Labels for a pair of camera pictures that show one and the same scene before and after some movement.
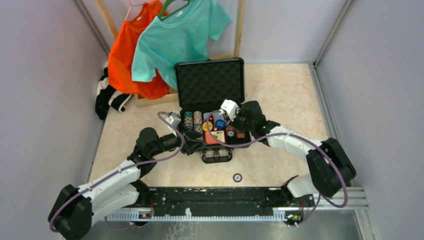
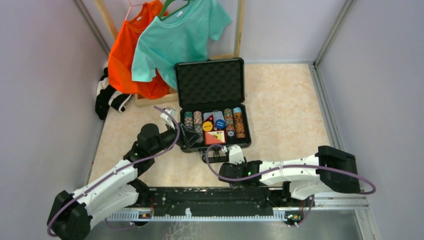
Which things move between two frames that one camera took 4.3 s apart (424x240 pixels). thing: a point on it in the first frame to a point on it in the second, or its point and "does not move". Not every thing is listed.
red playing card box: (219, 135) does not move
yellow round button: (205, 126) does not move
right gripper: (234, 123) to (244, 164)
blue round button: (220, 124) does not move
